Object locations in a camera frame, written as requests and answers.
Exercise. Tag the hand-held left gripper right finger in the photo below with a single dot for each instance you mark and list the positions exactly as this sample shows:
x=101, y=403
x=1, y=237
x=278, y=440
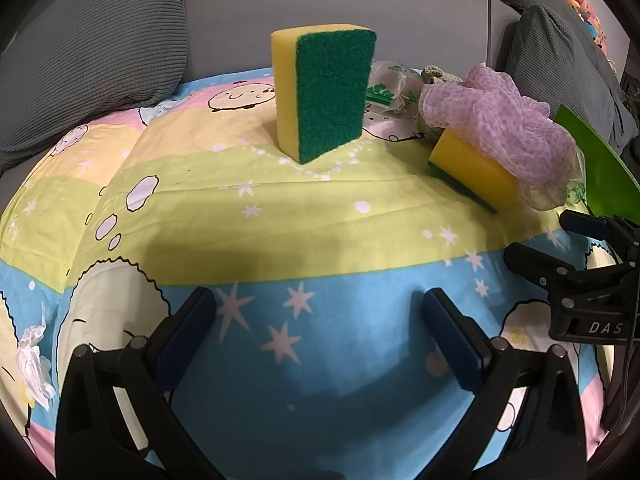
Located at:
x=452, y=340

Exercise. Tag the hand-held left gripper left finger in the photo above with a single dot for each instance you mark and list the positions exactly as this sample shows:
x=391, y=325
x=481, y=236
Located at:
x=187, y=330

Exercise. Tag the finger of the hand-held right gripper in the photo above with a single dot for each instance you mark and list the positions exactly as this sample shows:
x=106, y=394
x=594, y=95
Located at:
x=535, y=262
x=585, y=222

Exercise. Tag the green cardboard box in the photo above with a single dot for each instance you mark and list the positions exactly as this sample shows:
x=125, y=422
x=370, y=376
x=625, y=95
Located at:
x=600, y=170

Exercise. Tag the yellow green scrub sponge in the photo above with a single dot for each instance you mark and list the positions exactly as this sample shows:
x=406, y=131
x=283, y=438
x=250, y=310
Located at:
x=465, y=165
x=330, y=90

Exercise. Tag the pink mesh bath pouf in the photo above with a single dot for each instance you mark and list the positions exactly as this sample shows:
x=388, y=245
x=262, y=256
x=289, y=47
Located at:
x=500, y=110

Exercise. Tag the clear bag with green print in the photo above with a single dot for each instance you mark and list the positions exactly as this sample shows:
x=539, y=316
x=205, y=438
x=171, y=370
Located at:
x=392, y=90

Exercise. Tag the crumpled white tissue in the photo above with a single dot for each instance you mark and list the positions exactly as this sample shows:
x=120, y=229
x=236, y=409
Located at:
x=35, y=365

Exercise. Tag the cartoon printed blanket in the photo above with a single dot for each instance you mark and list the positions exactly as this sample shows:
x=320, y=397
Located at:
x=300, y=210

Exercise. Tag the clear bag with loofah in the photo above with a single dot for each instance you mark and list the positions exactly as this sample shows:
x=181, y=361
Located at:
x=440, y=75

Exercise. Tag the pile of colourful plush toys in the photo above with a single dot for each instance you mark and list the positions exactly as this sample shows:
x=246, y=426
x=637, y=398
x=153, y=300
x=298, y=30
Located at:
x=585, y=0

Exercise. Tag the large grey ribbed cushion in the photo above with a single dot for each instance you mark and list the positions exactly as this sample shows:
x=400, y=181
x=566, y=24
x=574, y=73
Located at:
x=90, y=50

